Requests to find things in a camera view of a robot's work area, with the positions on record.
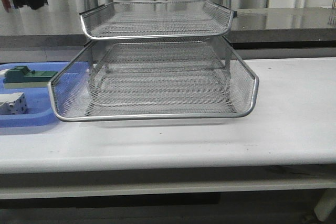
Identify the red emergency stop button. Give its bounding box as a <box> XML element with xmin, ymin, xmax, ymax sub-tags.
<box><xmin>1</xmin><ymin>0</ymin><xmax>11</xmax><ymax>13</ymax></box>

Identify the grey stone counter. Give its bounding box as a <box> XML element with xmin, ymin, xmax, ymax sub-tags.
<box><xmin>1</xmin><ymin>7</ymin><xmax>335</xmax><ymax>49</ymax></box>

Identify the blue plastic tray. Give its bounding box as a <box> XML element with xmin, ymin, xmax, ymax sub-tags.
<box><xmin>1</xmin><ymin>62</ymin><xmax>68</xmax><ymax>128</ymax></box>

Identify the silver mesh tray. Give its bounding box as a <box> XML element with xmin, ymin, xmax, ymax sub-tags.
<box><xmin>48</xmin><ymin>37</ymin><xmax>259</xmax><ymax>122</ymax></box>
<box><xmin>80</xmin><ymin>0</ymin><xmax>235</xmax><ymax>40</ymax></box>

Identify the white circuit breaker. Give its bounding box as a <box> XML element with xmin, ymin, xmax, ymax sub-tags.
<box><xmin>1</xmin><ymin>92</ymin><xmax>27</xmax><ymax>115</ymax></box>

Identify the green and beige switch block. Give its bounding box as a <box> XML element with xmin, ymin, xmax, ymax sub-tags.
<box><xmin>3</xmin><ymin>66</ymin><xmax>57</xmax><ymax>89</ymax></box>

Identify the silver metal rack frame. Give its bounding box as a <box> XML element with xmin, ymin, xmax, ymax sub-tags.
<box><xmin>84</xmin><ymin>0</ymin><xmax>231</xmax><ymax>74</ymax></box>

